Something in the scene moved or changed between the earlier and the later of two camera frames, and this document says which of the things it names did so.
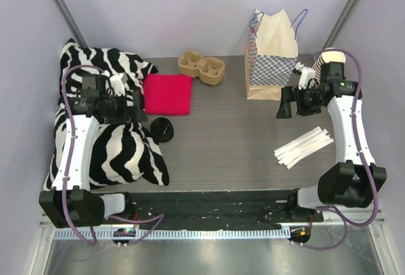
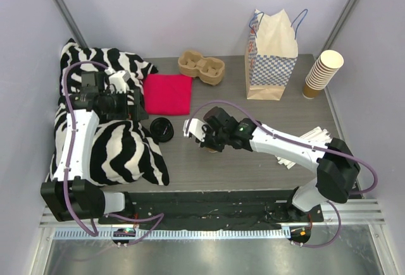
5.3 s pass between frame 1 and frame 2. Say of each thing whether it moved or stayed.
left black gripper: stayed
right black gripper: moved
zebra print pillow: stayed
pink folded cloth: stayed
